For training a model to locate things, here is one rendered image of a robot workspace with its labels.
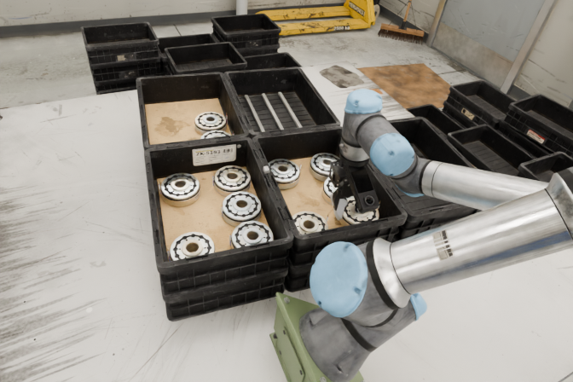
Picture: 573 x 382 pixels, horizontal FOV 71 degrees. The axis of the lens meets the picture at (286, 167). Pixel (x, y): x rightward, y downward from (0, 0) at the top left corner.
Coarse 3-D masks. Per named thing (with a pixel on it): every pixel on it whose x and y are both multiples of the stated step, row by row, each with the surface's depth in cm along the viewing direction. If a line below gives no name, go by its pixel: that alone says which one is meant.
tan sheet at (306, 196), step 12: (300, 180) 120; (312, 180) 120; (288, 192) 115; (300, 192) 116; (312, 192) 116; (288, 204) 112; (300, 204) 112; (312, 204) 113; (324, 204) 113; (324, 216) 110
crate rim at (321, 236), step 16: (320, 128) 124; (336, 128) 125; (256, 144) 115; (272, 176) 105; (400, 208) 100; (352, 224) 95; (368, 224) 95; (384, 224) 97; (400, 224) 99; (304, 240) 90; (320, 240) 92
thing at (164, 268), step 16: (192, 144) 112; (208, 144) 113; (256, 160) 109; (272, 192) 100; (288, 224) 93; (160, 240) 86; (272, 240) 89; (288, 240) 89; (160, 256) 83; (208, 256) 84; (224, 256) 85; (240, 256) 86; (160, 272) 82; (176, 272) 83
